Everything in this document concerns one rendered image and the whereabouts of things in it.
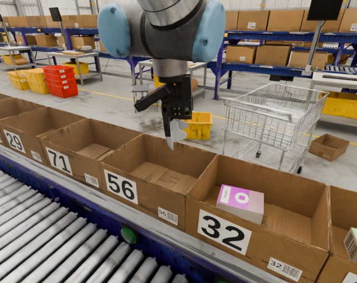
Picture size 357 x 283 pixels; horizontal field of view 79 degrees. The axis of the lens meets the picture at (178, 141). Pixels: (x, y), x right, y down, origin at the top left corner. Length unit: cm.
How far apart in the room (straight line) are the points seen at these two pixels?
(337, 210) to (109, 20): 89
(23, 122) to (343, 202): 164
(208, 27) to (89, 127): 111
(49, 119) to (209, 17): 147
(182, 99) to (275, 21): 452
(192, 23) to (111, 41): 17
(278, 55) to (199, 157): 398
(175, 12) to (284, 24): 472
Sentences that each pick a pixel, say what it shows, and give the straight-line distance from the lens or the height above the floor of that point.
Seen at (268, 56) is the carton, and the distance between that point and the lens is 482.
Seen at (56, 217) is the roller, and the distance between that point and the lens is 120.
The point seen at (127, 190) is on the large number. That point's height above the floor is 97.
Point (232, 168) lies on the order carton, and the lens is 93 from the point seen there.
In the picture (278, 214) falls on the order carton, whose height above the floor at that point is 89.
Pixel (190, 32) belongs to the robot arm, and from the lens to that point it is 35.
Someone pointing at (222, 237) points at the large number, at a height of 94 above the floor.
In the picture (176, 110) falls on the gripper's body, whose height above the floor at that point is 132.
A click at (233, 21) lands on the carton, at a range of 522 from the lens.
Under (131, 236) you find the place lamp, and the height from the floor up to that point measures 83.
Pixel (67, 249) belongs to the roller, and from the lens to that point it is 105.
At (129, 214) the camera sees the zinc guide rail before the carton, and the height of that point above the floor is 89.
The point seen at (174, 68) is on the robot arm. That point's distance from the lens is 55.
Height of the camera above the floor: 153
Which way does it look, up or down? 29 degrees down
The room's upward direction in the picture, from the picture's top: straight up
